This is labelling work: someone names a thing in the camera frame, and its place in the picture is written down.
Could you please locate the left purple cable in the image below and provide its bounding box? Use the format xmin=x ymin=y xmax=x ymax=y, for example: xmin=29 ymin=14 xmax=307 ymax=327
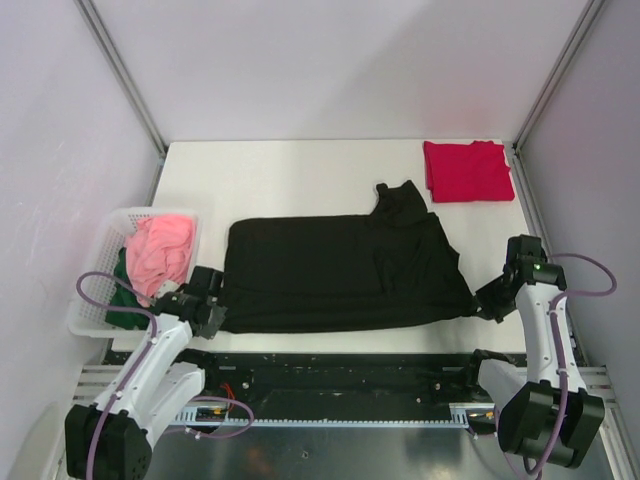
xmin=74 ymin=271 xmax=256 ymax=479

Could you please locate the pink t-shirt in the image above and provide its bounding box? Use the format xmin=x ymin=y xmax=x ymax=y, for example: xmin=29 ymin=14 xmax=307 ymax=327
xmin=124 ymin=214 xmax=196 ymax=307

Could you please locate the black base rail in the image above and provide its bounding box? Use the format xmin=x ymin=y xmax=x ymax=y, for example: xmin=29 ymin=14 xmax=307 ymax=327
xmin=178 ymin=350 xmax=489 ymax=423

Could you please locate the left aluminium frame post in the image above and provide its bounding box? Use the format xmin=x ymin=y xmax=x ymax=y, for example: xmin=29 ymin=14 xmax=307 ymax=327
xmin=74 ymin=0 xmax=168 ymax=159

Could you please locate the right aluminium frame post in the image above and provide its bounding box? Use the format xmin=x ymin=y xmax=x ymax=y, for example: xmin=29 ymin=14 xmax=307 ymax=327
xmin=512 ymin=0 xmax=610 ymax=151

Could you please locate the white slotted cable duct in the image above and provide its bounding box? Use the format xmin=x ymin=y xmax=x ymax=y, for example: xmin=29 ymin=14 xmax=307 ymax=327
xmin=174 ymin=403 xmax=501 ymax=428

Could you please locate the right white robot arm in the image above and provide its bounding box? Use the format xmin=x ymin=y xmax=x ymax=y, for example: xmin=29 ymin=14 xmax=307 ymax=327
xmin=461 ymin=235 xmax=605 ymax=478

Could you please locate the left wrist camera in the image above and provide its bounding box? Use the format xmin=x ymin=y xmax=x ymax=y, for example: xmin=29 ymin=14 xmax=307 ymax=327
xmin=156 ymin=280 xmax=179 ymax=298

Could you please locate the folded red t-shirt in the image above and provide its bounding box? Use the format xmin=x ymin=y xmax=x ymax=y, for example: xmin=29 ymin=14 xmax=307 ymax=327
xmin=423 ymin=141 xmax=515 ymax=203

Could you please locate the white plastic basket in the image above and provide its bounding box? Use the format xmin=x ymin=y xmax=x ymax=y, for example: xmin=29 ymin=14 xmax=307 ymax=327
xmin=67 ymin=206 xmax=201 ymax=340

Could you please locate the green t-shirt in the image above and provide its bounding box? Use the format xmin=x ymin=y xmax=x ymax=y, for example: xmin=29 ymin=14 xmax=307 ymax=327
xmin=103 ymin=247 xmax=151 ymax=331

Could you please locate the black t-shirt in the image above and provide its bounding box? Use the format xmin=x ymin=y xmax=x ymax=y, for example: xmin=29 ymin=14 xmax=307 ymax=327
xmin=218 ymin=181 xmax=476 ymax=334

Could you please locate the aluminium frame post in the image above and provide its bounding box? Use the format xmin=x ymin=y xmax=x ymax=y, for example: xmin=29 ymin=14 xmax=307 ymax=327
xmin=512 ymin=0 xmax=610 ymax=151
xmin=74 ymin=0 xmax=168 ymax=159

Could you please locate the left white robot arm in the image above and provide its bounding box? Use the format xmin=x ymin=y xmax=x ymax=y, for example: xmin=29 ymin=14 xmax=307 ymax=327
xmin=64 ymin=266 xmax=225 ymax=479

